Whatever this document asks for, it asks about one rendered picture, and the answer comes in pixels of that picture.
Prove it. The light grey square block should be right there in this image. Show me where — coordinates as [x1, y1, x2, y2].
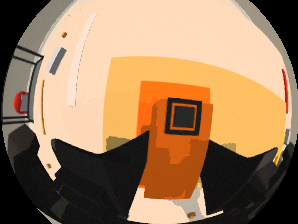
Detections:
[277, 151, 283, 167]
[283, 128, 291, 145]

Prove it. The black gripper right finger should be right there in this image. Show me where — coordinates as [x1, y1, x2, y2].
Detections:
[200, 140, 278, 216]

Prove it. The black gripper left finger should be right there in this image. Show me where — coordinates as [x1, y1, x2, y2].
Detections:
[51, 131, 150, 217]

